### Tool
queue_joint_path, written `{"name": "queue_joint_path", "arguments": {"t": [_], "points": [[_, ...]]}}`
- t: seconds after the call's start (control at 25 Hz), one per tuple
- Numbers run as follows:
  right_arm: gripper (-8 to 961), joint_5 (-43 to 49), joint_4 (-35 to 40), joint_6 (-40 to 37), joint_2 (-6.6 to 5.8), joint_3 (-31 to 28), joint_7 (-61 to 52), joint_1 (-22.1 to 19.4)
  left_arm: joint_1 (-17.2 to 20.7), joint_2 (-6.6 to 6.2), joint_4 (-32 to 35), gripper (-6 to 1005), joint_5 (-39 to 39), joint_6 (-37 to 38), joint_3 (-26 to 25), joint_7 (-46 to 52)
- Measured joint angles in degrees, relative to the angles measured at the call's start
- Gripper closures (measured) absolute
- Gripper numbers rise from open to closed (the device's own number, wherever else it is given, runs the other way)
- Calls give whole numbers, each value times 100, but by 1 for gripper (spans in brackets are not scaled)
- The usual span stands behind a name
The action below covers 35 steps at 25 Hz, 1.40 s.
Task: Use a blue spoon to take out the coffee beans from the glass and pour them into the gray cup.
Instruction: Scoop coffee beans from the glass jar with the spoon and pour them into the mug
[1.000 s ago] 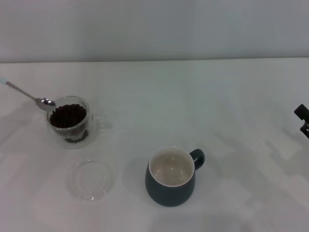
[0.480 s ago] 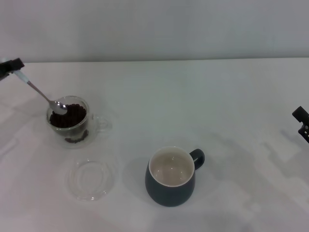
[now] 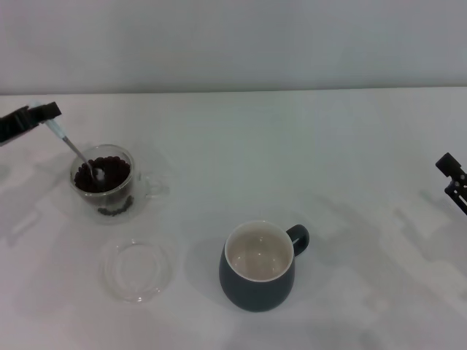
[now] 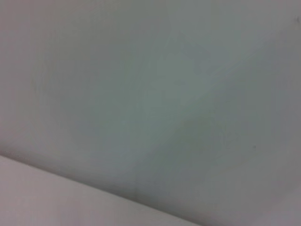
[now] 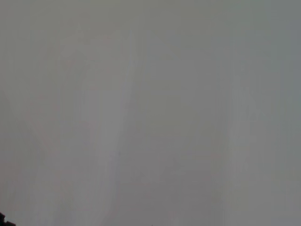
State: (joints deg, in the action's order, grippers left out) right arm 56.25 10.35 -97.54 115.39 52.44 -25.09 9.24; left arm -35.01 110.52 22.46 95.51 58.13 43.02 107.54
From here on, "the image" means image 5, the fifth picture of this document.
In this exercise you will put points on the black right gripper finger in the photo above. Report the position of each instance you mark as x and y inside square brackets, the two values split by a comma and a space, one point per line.
[3, 221]

